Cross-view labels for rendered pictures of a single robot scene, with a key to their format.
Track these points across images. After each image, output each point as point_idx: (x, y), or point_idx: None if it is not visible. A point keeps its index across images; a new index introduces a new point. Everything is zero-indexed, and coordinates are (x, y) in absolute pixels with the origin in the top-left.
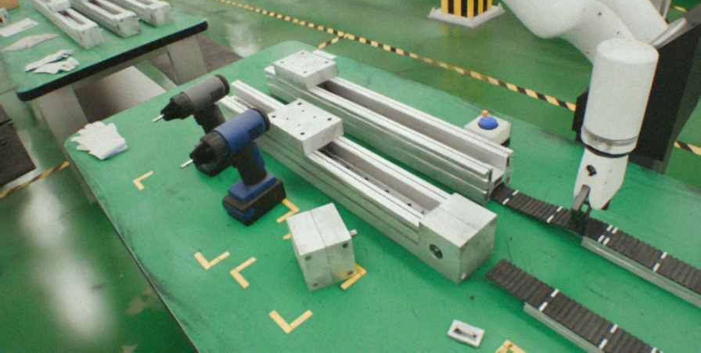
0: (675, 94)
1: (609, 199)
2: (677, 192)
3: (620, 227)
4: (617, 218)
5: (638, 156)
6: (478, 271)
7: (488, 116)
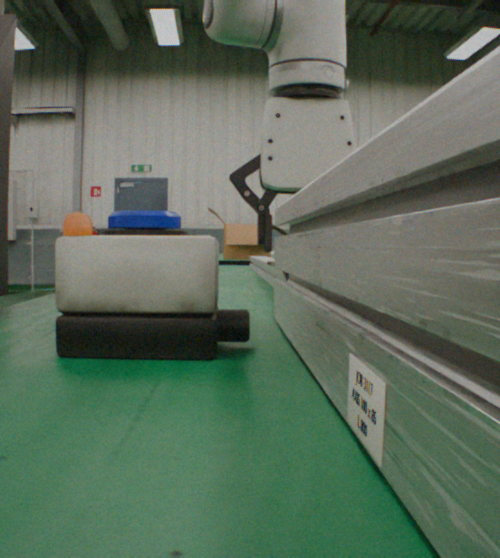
0: (6, 145)
1: None
2: None
3: (236, 295)
4: (219, 296)
5: None
6: None
7: (117, 211)
